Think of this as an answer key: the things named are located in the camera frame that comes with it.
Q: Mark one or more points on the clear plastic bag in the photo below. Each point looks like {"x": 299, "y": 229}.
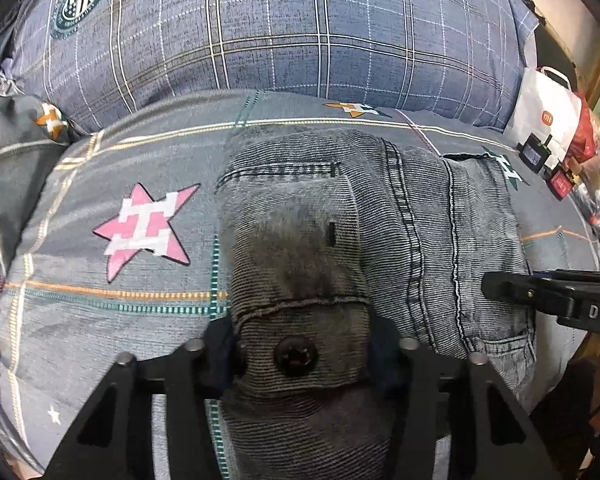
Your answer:
{"x": 599, "y": 215}

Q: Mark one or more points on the person's right forearm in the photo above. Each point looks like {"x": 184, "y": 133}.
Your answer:
{"x": 569, "y": 410}

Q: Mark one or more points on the blue plaid pillow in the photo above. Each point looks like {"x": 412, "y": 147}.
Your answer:
{"x": 280, "y": 25}

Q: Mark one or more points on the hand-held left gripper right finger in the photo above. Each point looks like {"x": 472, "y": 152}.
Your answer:
{"x": 385, "y": 362}

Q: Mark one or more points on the grey denim pants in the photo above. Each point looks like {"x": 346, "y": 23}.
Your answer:
{"x": 429, "y": 220}

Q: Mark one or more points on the small red black box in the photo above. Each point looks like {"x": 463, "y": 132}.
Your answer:
{"x": 559, "y": 183}

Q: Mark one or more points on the white paper bag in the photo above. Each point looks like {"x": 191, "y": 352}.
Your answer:
{"x": 539, "y": 110}

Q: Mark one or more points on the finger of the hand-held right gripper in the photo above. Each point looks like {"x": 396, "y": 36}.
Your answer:
{"x": 574, "y": 275}
{"x": 514, "y": 287}

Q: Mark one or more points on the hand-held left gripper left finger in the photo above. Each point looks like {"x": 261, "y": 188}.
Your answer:
{"x": 215, "y": 362}

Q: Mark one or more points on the grey star print blanket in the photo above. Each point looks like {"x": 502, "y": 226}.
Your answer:
{"x": 105, "y": 310}

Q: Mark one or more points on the red plastic bag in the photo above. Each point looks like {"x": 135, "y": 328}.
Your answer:
{"x": 587, "y": 135}

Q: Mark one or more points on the small black container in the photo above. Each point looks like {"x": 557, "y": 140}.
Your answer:
{"x": 532, "y": 153}

